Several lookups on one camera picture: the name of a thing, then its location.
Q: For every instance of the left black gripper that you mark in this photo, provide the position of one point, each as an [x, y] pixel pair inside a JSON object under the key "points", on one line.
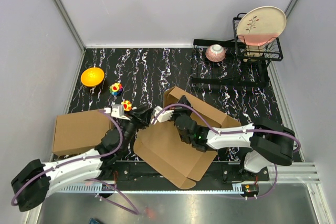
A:
{"points": [[140, 118]]}

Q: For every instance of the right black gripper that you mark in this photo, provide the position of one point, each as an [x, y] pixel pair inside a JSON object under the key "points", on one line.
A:
{"points": [[182, 109]]}

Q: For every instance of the brown cardboard box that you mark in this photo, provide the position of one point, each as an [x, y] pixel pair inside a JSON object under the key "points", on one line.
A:
{"points": [[164, 146], [78, 132]]}

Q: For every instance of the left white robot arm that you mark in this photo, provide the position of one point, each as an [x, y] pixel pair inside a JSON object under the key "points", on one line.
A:
{"points": [[38, 180]]}

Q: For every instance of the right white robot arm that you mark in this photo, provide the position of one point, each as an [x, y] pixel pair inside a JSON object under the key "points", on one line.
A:
{"points": [[270, 142]]}

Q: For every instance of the folded brown cardboard box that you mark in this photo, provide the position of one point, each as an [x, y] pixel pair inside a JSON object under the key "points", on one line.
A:
{"points": [[78, 132]]}

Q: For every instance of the orange plush flower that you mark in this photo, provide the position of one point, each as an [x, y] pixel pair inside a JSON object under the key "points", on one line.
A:
{"points": [[127, 105]]}

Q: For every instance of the rainbow plush flower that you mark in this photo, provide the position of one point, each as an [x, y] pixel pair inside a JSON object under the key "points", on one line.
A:
{"points": [[116, 89]]}

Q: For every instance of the orange bowl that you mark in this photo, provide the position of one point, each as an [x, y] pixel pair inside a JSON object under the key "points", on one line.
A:
{"points": [[92, 77]]}

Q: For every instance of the pink patterned bowl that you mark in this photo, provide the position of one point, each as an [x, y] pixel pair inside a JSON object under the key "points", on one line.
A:
{"points": [[215, 53]]}

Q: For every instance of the cream pink plate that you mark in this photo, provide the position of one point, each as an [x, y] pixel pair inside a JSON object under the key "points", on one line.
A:
{"points": [[261, 25]]}

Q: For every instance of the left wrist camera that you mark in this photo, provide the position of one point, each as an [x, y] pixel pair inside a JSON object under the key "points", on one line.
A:
{"points": [[117, 111]]}

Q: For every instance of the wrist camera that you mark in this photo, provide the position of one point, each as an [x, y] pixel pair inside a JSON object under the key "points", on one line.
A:
{"points": [[160, 115], [117, 111]]}

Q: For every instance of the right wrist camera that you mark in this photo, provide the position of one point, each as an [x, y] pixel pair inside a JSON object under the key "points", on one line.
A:
{"points": [[160, 115]]}

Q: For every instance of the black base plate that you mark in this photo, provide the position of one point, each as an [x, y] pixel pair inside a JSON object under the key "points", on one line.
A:
{"points": [[223, 171]]}

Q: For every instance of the black wire dish rack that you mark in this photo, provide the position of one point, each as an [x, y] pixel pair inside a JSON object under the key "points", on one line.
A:
{"points": [[242, 66]]}

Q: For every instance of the aluminium rail frame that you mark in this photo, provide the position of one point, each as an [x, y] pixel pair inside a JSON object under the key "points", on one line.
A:
{"points": [[297, 173]]}

